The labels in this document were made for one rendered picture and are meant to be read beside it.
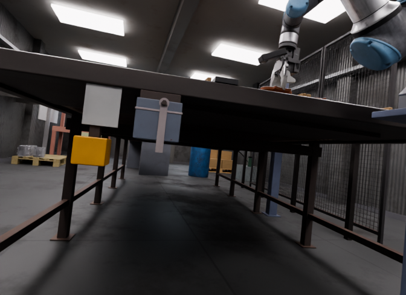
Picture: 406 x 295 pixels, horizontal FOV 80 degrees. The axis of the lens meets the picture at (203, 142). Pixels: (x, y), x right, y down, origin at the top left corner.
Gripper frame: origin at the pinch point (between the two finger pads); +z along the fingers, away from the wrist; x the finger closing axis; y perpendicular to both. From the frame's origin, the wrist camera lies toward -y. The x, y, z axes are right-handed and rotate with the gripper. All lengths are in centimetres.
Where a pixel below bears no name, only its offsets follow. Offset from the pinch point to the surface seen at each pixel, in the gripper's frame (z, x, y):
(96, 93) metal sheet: 19, -18, -65
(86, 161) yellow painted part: 39, -21, -63
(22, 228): 77, 27, -95
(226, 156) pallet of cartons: 26, 747, 217
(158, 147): 32, -22, -45
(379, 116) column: 11.2, -33.0, 18.5
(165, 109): 20, -22, -44
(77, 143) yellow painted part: 34, -21, -66
